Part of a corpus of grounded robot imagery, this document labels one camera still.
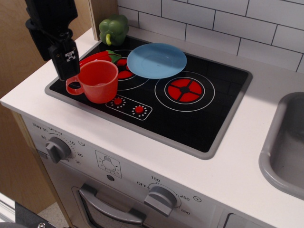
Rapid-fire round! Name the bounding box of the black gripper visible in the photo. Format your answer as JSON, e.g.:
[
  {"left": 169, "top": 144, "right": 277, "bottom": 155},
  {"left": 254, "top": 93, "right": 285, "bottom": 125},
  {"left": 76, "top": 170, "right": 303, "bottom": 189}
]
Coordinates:
[{"left": 25, "top": 0, "right": 80, "bottom": 81}]

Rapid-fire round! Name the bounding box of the red plastic cup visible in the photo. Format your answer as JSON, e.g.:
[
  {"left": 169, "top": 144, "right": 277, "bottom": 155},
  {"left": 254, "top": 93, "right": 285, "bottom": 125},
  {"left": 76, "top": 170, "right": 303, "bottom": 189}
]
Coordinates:
[{"left": 66, "top": 60, "right": 119, "bottom": 104}]

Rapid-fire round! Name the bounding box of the blue plastic plate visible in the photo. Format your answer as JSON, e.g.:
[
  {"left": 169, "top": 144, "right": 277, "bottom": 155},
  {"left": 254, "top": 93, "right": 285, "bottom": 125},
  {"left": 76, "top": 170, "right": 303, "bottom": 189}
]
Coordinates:
[{"left": 127, "top": 43, "right": 187, "bottom": 79}]

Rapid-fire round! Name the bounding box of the red toy chili pepper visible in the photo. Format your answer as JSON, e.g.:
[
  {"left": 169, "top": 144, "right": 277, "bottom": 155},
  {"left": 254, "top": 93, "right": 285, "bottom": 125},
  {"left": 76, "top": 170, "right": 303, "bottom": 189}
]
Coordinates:
[{"left": 79, "top": 50, "right": 122, "bottom": 67}]

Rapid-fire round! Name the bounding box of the green toy bell pepper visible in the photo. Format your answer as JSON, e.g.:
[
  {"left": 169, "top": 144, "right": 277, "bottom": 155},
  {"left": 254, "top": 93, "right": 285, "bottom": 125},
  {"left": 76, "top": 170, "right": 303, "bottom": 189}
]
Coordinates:
[{"left": 99, "top": 14, "right": 129, "bottom": 46}]

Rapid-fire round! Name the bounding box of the grey timer knob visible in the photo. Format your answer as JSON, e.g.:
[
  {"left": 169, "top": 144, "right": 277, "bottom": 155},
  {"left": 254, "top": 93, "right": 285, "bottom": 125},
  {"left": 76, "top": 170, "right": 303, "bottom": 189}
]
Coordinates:
[{"left": 46, "top": 137, "right": 71, "bottom": 163}]

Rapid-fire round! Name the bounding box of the black toy stovetop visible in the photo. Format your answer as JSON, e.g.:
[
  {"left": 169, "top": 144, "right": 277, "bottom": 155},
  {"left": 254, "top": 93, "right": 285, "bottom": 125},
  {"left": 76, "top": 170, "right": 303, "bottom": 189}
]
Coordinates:
[{"left": 45, "top": 35, "right": 253, "bottom": 160}]

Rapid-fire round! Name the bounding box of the grey temperature knob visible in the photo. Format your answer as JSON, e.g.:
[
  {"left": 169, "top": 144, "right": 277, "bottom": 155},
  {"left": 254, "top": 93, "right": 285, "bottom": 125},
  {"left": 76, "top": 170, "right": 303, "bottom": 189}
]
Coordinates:
[{"left": 144, "top": 186, "right": 177, "bottom": 217}]

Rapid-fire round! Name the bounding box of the grey toy sink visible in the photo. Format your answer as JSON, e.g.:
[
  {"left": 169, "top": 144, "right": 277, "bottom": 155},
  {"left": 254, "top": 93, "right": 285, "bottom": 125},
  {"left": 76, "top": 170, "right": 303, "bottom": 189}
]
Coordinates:
[{"left": 259, "top": 92, "right": 304, "bottom": 200}]

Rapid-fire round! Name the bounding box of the grey oven door handle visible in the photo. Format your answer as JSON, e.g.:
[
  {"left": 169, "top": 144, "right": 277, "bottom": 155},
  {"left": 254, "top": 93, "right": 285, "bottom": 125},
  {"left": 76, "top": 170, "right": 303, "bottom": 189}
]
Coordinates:
[{"left": 78, "top": 184, "right": 146, "bottom": 226}]

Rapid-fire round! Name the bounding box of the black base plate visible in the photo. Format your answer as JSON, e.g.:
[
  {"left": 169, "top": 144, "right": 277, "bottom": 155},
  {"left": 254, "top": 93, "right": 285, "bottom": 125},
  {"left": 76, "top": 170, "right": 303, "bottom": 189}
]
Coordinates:
[{"left": 0, "top": 202, "right": 56, "bottom": 228}]

